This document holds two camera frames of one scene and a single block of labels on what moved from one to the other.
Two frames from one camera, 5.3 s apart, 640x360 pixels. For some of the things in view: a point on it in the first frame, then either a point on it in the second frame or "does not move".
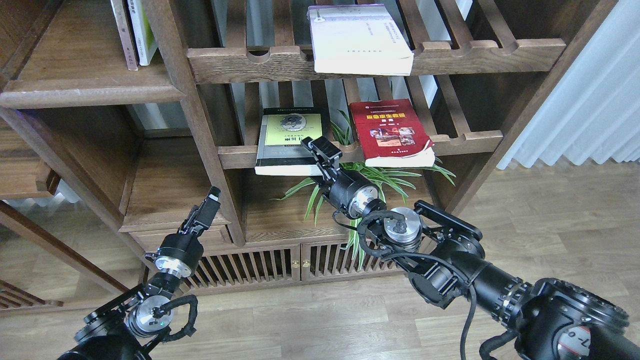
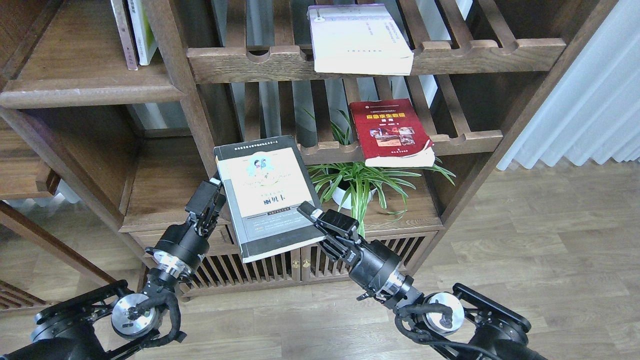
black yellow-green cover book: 280,152 -> 265,181
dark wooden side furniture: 21,176 does not move
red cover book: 390,135 does not move
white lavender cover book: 358,39 does not move
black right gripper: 351,193 -> 373,266
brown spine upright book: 124,34 does not move
